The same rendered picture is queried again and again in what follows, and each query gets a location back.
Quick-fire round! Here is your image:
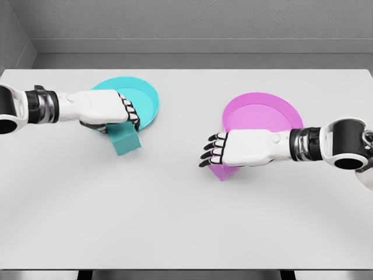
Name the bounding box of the cyan block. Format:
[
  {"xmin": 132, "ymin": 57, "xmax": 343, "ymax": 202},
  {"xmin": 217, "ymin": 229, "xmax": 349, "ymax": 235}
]
[{"xmin": 105, "ymin": 120, "xmax": 143, "ymax": 156}]

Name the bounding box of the cyan round plate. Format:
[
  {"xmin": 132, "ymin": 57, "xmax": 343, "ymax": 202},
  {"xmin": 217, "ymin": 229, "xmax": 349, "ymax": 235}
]
[{"xmin": 90, "ymin": 76, "xmax": 160, "ymax": 132}]

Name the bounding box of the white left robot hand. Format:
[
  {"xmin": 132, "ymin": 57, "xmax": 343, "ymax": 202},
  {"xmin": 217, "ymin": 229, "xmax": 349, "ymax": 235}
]
[{"xmin": 76, "ymin": 90, "xmax": 141, "ymax": 135}]

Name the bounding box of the pink block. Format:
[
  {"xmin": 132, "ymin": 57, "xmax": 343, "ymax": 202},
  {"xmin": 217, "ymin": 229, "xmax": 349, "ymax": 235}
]
[{"xmin": 206, "ymin": 160, "xmax": 242, "ymax": 182}]

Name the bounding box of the pink round plate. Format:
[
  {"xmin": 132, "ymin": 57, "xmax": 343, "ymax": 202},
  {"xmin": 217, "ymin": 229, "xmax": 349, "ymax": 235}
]
[{"xmin": 222, "ymin": 92, "xmax": 305, "ymax": 134}]

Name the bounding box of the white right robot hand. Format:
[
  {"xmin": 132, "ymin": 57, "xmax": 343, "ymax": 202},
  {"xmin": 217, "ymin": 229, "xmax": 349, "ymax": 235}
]
[{"xmin": 198, "ymin": 129, "xmax": 276, "ymax": 168}]

